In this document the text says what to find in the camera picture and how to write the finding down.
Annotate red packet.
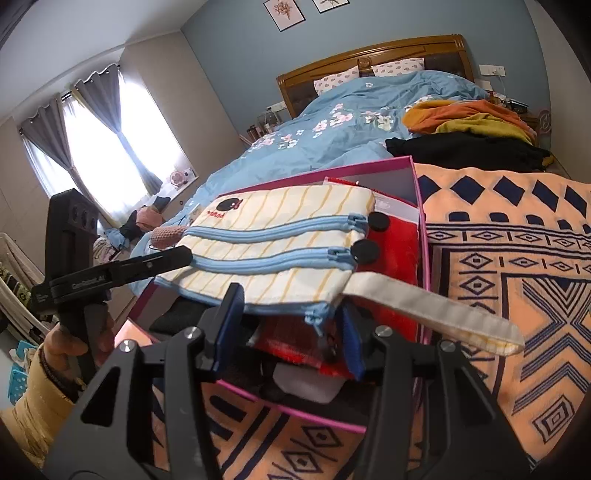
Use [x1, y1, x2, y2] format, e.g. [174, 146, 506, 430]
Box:
[254, 175, 422, 380]

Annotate black clothes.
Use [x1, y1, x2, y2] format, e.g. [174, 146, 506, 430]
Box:
[385, 134, 555, 172]

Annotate pile of clothes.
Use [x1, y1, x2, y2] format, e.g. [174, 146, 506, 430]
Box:
[95, 196, 172, 261]

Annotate blue plastic basket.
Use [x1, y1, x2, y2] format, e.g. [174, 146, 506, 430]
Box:
[7, 342, 31, 402]

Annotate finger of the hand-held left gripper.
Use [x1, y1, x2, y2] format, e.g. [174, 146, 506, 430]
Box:
[107, 246, 192, 291]

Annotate clothes rack with hanging clothes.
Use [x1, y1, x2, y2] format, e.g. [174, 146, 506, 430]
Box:
[0, 231, 51, 344]

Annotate person's left forearm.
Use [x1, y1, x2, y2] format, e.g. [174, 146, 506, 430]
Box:
[0, 344, 88, 467]

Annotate pink knitted bear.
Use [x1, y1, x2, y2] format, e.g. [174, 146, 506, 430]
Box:
[150, 224, 190, 247]

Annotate grey curtain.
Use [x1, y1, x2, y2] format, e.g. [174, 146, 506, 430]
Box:
[18, 97, 116, 222]
[69, 65, 164, 195]

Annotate blue floral duvet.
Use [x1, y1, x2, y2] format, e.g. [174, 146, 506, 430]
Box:
[122, 69, 491, 296]

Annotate wooden headboard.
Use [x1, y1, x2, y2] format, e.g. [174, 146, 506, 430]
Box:
[276, 34, 476, 118]

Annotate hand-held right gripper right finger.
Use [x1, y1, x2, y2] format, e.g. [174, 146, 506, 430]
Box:
[336, 305, 532, 480]

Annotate orange and mustard clothes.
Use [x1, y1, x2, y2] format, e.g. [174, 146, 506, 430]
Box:
[402, 98, 539, 144]

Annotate orange patterned blanket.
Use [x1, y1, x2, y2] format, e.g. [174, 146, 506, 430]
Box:
[148, 161, 591, 480]

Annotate white dotted pillow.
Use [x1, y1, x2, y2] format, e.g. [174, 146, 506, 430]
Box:
[370, 58, 426, 78]
[313, 65, 361, 96]

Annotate pink storage box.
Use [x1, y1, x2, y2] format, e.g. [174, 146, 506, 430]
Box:
[127, 155, 435, 435]

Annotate striped zip pouch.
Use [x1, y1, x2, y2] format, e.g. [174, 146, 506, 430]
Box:
[154, 186, 526, 357]

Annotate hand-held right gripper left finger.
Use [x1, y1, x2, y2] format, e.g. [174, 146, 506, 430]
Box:
[44, 283, 245, 480]

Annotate translucent white plastic item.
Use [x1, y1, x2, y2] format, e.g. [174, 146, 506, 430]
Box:
[272, 362, 347, 404]

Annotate person's left hand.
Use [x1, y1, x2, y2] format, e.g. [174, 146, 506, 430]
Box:
[39, 320, 115, 388]

